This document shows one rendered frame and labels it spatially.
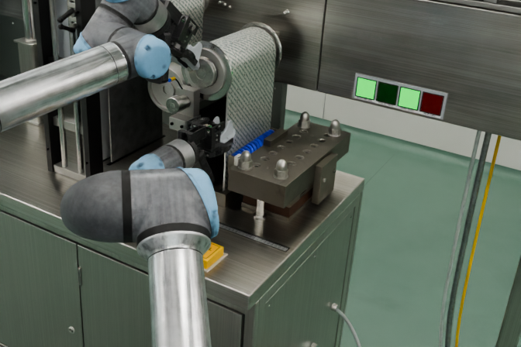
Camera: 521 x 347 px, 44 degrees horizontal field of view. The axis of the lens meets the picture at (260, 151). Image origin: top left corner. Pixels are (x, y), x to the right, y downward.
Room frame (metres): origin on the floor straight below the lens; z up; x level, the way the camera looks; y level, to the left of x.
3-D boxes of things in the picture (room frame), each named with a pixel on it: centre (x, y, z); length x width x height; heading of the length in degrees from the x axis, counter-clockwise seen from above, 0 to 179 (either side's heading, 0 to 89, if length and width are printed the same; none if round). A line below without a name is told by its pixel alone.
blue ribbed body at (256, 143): (1.57, 0.02, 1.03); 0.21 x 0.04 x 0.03; 152
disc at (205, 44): (1.50, 0.15, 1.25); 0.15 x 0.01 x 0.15; 62
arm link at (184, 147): (1.30, 0.19, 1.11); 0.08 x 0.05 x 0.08; 62
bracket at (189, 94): (1.48, 0.20, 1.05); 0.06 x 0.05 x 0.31; 152
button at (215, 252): (1.22, 0.11, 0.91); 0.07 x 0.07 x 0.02; 62
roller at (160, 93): (1.67, 0.19, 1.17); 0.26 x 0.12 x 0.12; 152
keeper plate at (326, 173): (1.53, -0.18, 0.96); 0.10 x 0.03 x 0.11; 152
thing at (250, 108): (1.58, 0.03, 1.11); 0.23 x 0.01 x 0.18; 152
